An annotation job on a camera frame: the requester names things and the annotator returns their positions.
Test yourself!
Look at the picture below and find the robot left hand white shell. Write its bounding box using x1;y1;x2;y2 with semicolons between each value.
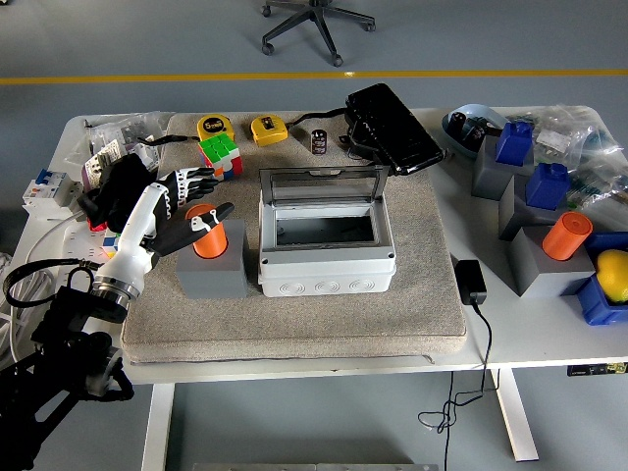
92;166;236;300

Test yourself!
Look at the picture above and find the orange cylinder battery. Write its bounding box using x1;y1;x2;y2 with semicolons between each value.
542;211;595;262
184;203;231;260

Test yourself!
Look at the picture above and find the grey junction box hinged lid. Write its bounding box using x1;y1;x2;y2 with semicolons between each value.
257;164;397;298

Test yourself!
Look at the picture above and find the black cloth bundle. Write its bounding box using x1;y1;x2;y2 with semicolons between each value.
77;154;158;235

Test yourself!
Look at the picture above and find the white power strip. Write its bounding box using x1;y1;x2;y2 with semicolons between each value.
61;223;120;270

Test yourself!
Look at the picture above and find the small white breaker module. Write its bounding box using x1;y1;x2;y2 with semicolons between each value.
130;142;163;173

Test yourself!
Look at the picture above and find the purple white packaged device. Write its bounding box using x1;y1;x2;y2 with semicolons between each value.
80;138;124;192

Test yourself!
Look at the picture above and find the grey block with round hole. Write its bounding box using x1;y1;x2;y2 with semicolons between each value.
175;219;250;299

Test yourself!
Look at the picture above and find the clear bag of small parts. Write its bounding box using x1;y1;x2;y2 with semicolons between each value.
82;111;171;158

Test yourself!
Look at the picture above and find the large colourful puzzle cube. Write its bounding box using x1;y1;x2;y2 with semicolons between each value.
197;132;244;183

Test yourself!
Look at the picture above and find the yellow tape measure 5m print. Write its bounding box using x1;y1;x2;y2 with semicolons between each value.
196;113;235;144

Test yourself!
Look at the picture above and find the yellow tape measure black label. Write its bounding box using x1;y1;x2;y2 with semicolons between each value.
250;114;290;148

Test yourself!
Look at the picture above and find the grey-brown mat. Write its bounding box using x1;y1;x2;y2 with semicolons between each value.
121;111;467;365

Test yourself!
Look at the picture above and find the white table leg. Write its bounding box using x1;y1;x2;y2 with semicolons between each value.
140;382;177;471
493;367;541;462

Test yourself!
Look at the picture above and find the black glossy case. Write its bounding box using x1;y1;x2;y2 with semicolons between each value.
342;81;446;178

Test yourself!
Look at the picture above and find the black office chair base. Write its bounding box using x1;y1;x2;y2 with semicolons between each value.
259;0;378;69

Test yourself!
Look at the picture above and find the black power adapter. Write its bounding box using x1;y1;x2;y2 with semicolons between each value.
454;258;489;306

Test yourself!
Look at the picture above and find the grey holder block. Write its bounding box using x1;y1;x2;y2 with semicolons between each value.
471;134;536;200
497;174;573;241
506;226;598;299

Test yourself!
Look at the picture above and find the light blue bowl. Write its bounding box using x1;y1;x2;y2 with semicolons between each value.
441;103;511;161

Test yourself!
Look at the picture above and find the blue plastic block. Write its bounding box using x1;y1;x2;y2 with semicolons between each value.
494;120;535;167
525;162;572;212

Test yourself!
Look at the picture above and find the clear bag of components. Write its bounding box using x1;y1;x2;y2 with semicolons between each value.
509;103;620;163
563;146;628;213

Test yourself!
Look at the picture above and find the blue plastic bin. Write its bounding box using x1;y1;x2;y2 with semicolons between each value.
560;231;628;328

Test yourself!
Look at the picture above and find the yellow lemon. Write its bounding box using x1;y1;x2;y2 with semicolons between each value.
595;248;628;303

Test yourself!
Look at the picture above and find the black table control panel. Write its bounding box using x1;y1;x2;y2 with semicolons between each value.
567;361;628;378

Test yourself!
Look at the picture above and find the white power cable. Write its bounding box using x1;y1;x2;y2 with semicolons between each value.
0;214;90;362

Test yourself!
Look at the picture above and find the white circuit breaker blue switch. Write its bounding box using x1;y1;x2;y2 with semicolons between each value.
22;167;84;217

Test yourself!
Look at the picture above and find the black strap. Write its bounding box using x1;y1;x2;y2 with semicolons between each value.
288;106;350;130
135;132;201;147

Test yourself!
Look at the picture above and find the black adapter cord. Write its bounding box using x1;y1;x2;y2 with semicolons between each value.
417;301;502;471

